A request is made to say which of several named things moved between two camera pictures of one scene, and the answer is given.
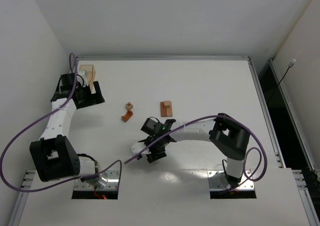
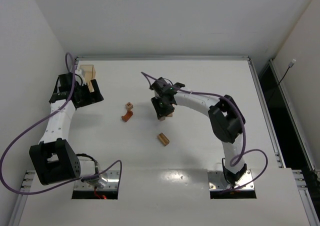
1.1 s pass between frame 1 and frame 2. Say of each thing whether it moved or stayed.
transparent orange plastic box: stayed
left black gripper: stayed
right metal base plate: stayed
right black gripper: moved
